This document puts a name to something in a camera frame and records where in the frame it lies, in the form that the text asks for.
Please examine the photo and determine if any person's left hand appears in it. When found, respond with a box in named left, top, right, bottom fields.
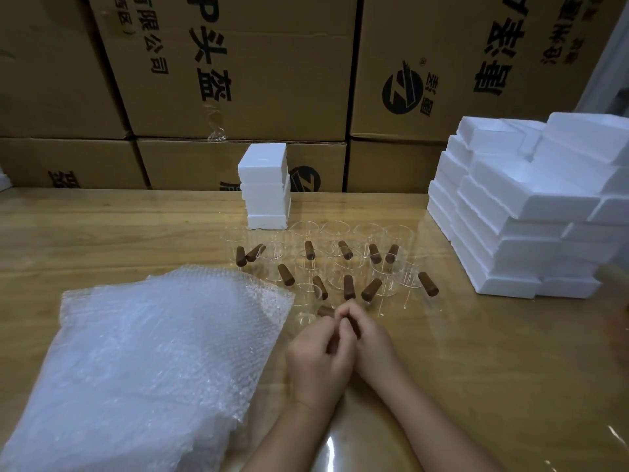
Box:
left=286, top=314, right=358, bottom=413

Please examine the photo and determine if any person's right hand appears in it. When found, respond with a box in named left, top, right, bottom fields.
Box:
left=334, top=299, right=397, bottom=387

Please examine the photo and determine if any person's left forearm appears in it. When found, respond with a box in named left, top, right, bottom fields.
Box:
left=240, top=388, right=346, bottom=472

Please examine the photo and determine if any person's right forearm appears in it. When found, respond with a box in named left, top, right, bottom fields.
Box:
left=363, top=367, right=503, bottom=472

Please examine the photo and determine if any group of clear glass cups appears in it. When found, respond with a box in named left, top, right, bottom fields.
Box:
left=221, top=220, right=441, bottom=335

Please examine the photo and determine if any short stack of foam blocks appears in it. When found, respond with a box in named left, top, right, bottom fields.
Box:
left=238, top=142, right=292, bottom=231

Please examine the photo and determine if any pile of bubble wrap sheets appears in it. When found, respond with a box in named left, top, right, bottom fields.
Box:
left=0, top=264, right=296, bottom=472

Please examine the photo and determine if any large pile of foam blocks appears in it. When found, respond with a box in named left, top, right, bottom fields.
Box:
left=427, top=112, right=629, bottom=300

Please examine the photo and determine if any clear tape scrap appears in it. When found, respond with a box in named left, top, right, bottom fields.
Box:
left=206, top=109, right=227, bottom=142

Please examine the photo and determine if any stack of brown cardboard boxes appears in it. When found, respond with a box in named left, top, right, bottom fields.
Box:
left=0, top=0, right=629, bottom=194

